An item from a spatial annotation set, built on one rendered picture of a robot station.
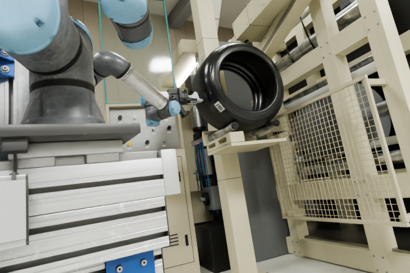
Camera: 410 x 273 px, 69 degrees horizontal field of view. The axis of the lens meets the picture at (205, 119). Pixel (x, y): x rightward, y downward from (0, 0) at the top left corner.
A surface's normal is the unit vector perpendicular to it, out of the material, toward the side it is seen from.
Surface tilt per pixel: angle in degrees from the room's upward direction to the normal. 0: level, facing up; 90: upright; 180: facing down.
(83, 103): 72
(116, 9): 180
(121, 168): 90
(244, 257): 90
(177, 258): 90
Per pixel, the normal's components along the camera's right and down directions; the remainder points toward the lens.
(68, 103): 0.40, -0.55
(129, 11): 0.15, 0.96
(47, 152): 0.51, -0.26
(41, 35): 0.70, 0.69
